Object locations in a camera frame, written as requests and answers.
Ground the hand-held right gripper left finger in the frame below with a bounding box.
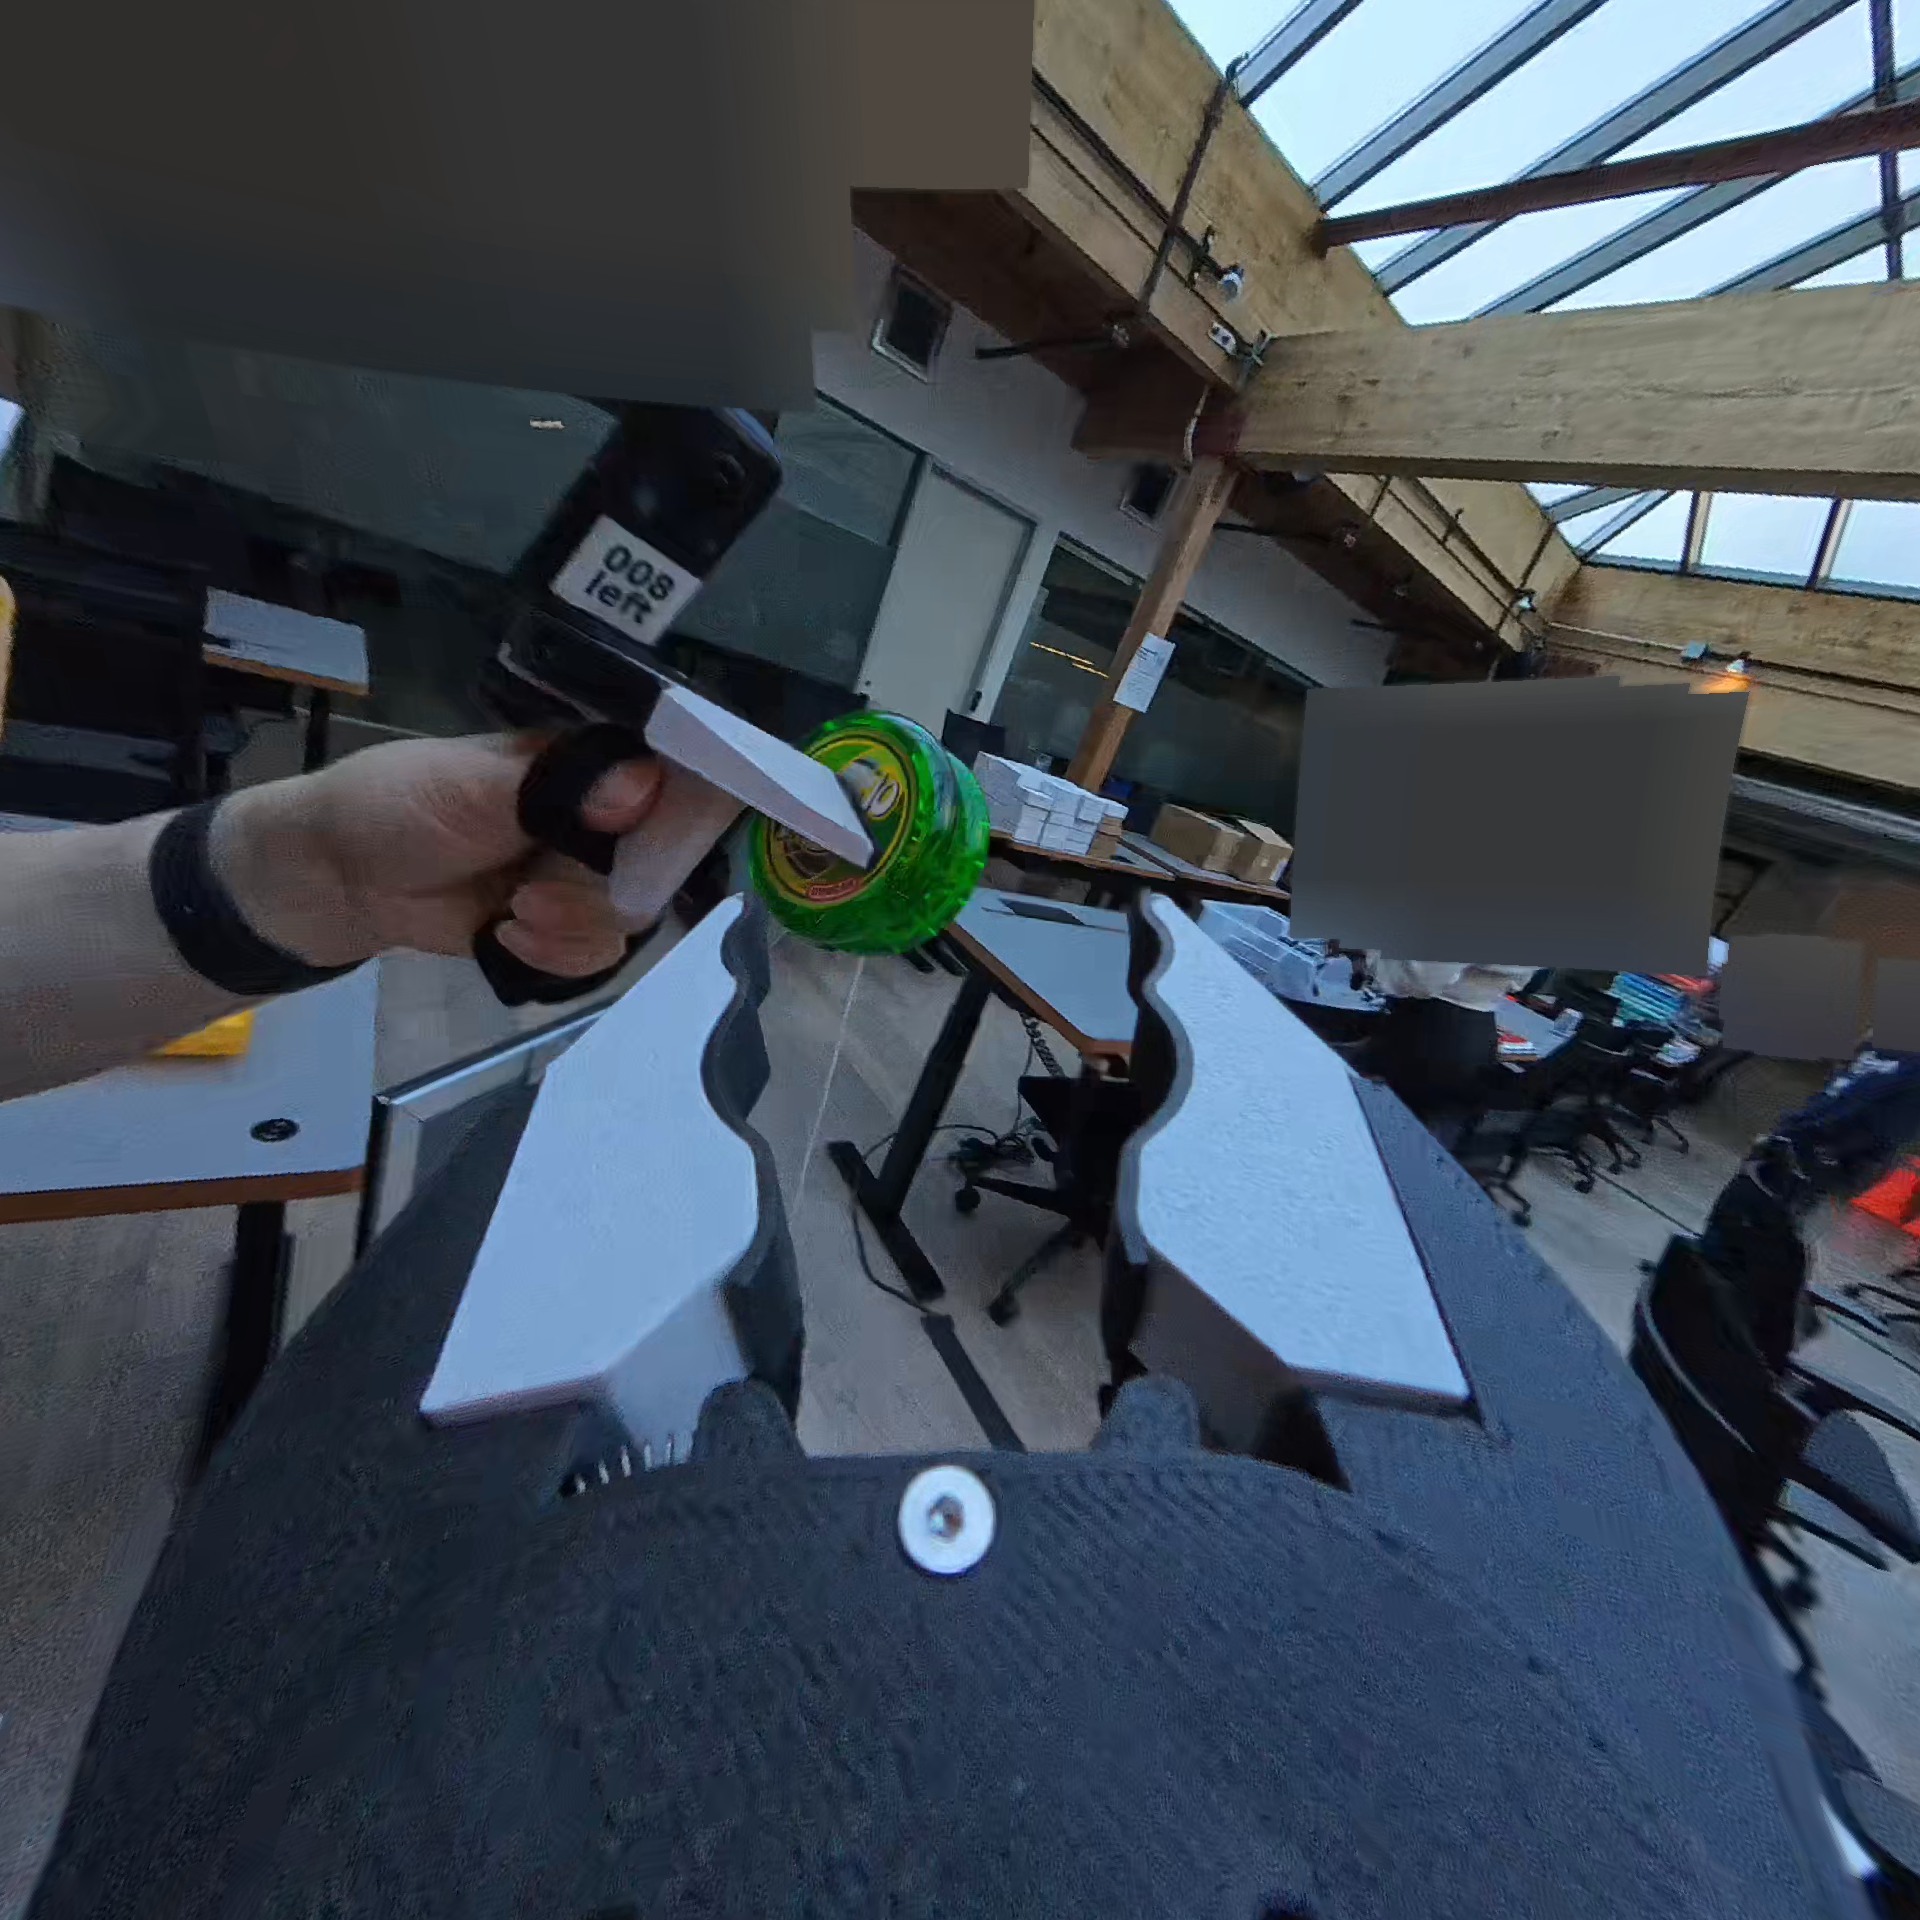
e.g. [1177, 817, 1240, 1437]
[420, 894, 807, 1459]

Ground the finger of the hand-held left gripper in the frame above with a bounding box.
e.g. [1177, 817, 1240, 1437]
[641, 681, 882, 872]

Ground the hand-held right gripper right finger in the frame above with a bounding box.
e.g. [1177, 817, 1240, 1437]
[1097, 890, 1474, 1423]

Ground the green translucent yoyo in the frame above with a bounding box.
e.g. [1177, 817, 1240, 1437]
[743, 709, 994, 959]

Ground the white yoyo string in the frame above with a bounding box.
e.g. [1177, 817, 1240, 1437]
[798, 953, 864, 1190]

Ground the person's left forearm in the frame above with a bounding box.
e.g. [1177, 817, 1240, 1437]
[0, 813, 211, 1107]

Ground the person's left hand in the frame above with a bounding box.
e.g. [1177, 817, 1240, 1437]
[209, 728, 672, 979]

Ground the black office chair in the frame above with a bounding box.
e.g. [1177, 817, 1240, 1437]
[954, 1069, 1146, 1325]
[1625, 1161, 1920, 1659]

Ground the grey door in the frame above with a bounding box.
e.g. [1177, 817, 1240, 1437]
[860, 461, 1037, 731]

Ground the stack of white boxes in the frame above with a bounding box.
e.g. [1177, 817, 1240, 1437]
[971, 749, 1129, 851]

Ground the grey desk with wooden edge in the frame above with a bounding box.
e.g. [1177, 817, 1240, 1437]
[200, 586, 371, 770]
[0, 959, 380, 1450]
[824, 883, 1146, 1303]

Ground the brown cardboard box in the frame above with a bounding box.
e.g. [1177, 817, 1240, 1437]
[1146, 803, 1296, 886]

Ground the black wristband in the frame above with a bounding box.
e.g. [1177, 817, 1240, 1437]
[148, 798, 355, 997]

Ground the wooden support post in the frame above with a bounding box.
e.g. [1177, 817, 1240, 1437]
[1065, 455, 1241, 791]

